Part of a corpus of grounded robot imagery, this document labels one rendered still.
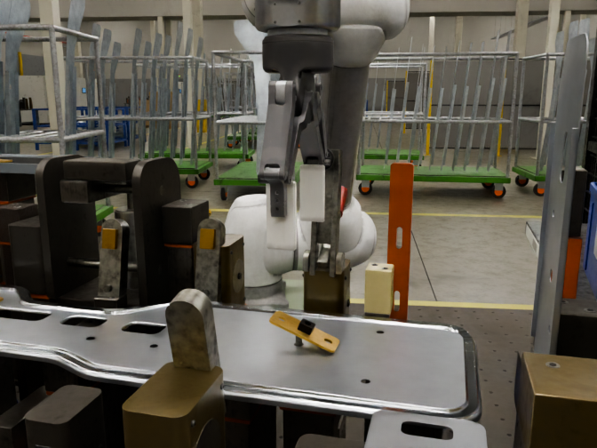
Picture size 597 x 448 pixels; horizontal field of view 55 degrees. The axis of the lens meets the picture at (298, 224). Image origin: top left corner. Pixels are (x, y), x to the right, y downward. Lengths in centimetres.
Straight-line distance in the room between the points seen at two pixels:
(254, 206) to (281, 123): 89
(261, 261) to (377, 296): 71
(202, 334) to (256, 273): 95
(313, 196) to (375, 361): 21
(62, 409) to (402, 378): 34
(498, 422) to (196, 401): 78
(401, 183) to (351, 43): 47
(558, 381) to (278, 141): 32
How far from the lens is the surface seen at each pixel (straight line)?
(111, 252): 92
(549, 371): 55
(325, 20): 61
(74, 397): 65
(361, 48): 119
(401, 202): 78
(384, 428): 55
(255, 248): 144
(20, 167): 116
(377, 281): 77
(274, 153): 55
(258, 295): 149
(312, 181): 71
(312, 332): 69
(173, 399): 51
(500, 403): 125
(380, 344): 71
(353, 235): 145
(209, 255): 86
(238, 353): 68
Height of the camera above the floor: 129
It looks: 13 degrees down
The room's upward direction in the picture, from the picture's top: straight up
